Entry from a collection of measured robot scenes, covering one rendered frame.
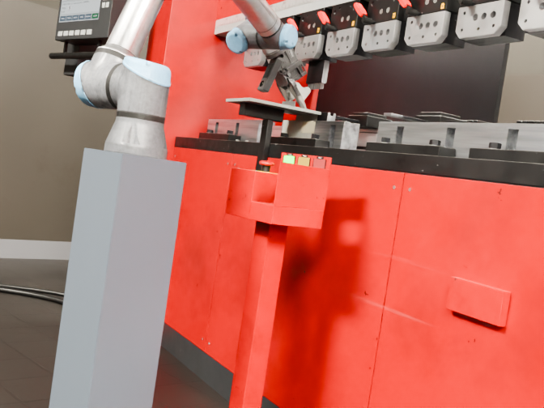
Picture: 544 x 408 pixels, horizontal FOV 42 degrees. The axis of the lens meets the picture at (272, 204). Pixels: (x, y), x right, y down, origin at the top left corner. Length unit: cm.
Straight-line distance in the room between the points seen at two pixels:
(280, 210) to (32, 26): 331
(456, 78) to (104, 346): 158
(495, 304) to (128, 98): 93
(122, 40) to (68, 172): 310
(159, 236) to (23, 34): 319
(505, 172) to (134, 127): 83
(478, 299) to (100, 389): 87
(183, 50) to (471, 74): 124
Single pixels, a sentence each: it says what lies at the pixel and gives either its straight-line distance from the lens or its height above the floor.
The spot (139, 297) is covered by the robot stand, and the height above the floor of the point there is 45.
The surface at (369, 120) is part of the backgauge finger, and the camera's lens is 248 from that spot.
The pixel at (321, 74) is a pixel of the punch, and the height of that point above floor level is 113.
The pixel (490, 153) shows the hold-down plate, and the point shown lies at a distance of 165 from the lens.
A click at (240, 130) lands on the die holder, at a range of 283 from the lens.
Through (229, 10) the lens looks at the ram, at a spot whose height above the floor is 143.
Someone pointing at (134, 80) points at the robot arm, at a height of 95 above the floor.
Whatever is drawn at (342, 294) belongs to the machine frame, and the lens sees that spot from 191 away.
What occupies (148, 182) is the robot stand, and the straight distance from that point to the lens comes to 168.
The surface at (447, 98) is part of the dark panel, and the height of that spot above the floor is 114.
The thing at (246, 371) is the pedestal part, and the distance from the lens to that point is 185.
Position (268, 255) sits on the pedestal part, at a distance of 179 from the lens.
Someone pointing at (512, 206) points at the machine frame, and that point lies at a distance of 150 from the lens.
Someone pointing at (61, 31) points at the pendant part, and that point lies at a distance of 350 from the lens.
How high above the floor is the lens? 78
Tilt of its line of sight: 3 degrees down
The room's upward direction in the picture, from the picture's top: 8 degrees clockwise
